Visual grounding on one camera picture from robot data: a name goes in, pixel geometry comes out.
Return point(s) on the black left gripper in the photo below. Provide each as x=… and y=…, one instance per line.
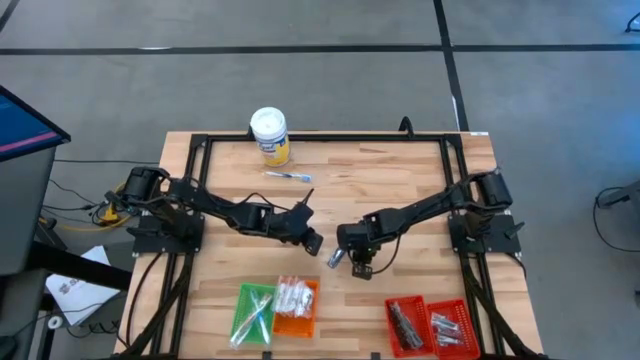
x=292, y=222

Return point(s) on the black table edge clamp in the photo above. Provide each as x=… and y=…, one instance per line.
x=267, y=356
x=375, y=356

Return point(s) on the orange plastic slotted basket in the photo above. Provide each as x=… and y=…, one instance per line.
x=300, y=327

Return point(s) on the pink toothbrush clear bag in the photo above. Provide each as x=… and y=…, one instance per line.
x=247, y=325

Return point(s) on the monitor with blue screen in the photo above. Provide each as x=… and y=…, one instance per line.
x=20, y=125

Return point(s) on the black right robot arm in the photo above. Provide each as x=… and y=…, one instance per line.
x=440, y=200

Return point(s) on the grey floor object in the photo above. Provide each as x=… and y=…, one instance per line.
x=625, y=195

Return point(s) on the grey cabinet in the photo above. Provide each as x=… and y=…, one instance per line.
x=25, y=210

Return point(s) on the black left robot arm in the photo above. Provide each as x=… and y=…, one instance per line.
x=200, y=200

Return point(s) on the long silver tool clear bag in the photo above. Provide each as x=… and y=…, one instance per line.
x=410, y=335

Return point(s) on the black desk bar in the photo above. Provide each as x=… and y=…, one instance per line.
x=75, y=265

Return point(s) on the white tape roll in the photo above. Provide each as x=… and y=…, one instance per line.
x=49, y=322

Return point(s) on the red plastic slotted basket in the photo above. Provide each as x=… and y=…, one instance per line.
x=395, y=340
x=470, y=320

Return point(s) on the white yellow wipes canister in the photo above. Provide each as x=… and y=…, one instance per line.
x=270, y=130

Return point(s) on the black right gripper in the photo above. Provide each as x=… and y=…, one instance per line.
x=360, y=235

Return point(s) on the blue white toothbrush clear bag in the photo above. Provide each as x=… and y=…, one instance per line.
x=261, y=320
x=287, y=175

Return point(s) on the black aluminium table frame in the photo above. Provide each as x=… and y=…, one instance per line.
x=350, y=137

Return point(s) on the black floor object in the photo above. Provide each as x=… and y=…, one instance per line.
x=634, y=22

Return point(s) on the green plastic slotted basket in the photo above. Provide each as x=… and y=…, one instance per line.
x=242, y=310

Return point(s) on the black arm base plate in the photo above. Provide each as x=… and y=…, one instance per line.
x=500, y=240
x=150, y=245

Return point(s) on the black table edge hook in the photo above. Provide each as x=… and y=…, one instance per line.
x=406, y=119

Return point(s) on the white paper sheet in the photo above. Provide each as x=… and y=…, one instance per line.
x=75, y=305

